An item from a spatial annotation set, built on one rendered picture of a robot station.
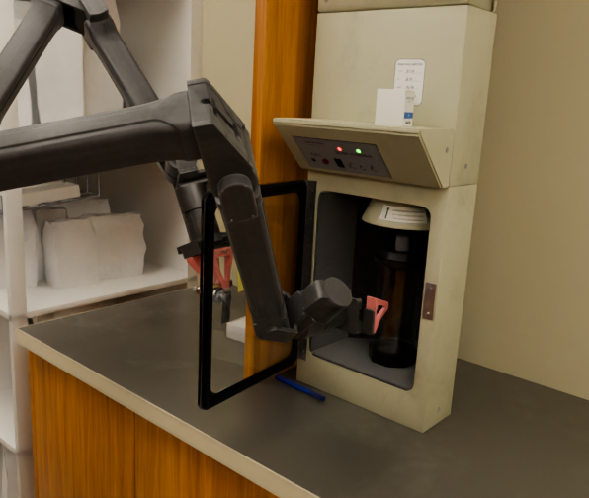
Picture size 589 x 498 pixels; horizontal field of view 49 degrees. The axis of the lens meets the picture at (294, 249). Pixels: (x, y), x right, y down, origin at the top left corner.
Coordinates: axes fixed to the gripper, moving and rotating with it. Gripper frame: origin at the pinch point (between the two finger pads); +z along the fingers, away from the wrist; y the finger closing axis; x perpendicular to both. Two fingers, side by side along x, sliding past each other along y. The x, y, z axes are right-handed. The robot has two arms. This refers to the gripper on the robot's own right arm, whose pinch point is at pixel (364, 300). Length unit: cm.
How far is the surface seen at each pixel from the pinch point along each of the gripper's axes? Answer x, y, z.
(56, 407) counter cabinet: 40, 73, -27
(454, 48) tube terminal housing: -46.6, -12.9, 3.1
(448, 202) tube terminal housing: -20.9, -14.5, 2.9
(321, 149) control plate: -28.5, 8.2, -5.0
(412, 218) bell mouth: -16.2, -5.5, 6.2
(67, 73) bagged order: -42, 113, 2
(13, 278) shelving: 13, 101, -23
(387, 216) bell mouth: -16.1, -1.3, 4.3
